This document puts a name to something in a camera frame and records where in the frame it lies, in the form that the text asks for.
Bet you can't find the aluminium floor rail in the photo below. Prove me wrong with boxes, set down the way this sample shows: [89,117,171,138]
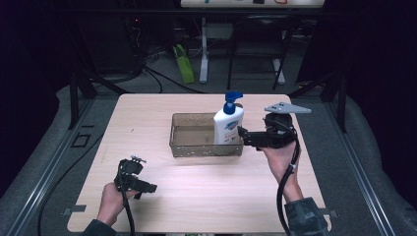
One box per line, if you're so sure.
[323,97,398,236]
[6,97,96,236]

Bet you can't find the thin black floor cable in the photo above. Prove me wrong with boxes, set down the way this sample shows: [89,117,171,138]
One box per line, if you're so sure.
[36,132,106,236]

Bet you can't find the person's right hand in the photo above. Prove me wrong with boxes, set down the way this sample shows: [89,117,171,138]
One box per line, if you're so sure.
[260,141,301,186]

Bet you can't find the white pump bottle blue cap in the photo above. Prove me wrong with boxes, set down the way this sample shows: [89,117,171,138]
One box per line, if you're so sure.
[212,90,246,146]

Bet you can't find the hand-held gripper black cable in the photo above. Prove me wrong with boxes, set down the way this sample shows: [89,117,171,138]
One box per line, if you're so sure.
[266,118,301,236]
[117,162,137,236]

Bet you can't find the black chair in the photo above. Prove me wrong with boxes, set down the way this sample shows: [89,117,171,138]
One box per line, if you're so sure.
[226,14,293,91]

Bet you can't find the clear brown plastic basket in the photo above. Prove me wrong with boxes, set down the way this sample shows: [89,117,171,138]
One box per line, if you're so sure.
[168,111,246,158]

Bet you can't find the dark computer tower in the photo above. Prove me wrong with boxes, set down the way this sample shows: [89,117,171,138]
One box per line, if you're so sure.
[75,13,146,75]

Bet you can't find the black floor cables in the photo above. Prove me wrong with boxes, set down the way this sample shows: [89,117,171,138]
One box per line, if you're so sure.
[131,19,209,95]

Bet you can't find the left hand-held gripper black cable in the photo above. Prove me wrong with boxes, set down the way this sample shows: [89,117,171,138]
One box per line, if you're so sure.
[117,162,137,236]

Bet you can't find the white desk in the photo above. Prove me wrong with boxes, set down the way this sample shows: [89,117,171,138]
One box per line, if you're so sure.
[180,0,326,86]

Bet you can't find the right hand-held gripper black cable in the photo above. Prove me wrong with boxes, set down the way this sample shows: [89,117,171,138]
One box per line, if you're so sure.
[266,118,301,236]

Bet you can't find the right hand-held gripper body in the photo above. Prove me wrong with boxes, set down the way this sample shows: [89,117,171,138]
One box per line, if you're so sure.
[251,101,313,151]

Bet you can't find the green bag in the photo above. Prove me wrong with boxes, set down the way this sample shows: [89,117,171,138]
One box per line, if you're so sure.
[172,43,197,85]

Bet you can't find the person's left hand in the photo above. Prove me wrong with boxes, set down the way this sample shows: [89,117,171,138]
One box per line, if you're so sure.
[95,181,140,228]

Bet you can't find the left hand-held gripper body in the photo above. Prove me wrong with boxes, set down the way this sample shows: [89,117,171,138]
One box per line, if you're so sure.
[113,154,148,193]

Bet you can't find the black metal frame leg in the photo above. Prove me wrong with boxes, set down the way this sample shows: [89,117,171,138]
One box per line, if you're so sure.
[287,70,349,134]
[66,70,132,131]

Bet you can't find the grey tape strip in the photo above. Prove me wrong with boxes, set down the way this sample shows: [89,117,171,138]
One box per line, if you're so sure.
[60,204,88,217]

